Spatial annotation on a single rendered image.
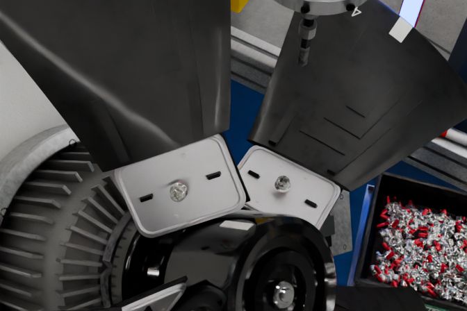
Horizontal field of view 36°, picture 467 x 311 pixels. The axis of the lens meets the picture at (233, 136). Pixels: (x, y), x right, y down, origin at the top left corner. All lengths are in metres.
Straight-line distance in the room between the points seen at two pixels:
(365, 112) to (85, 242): 0.28
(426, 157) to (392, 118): 0.41
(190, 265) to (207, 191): 0.06
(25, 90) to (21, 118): 0.03
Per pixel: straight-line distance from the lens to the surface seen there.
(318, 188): 0.64
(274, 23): 2.30
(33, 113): 0.74
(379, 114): 0.70
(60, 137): 0.71
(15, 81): 0.73
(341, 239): 0.84
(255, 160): 0.65
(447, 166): 1.11
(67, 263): 0.62
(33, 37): 0.54
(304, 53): 0.47
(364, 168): 0.66
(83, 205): 0.63
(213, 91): 0.53
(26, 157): 0.69
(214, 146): 0.54
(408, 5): 0.91
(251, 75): 1.16
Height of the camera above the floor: 1.75
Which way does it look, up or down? 58 degrees down
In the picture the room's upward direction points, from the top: 2 degrees clockwise
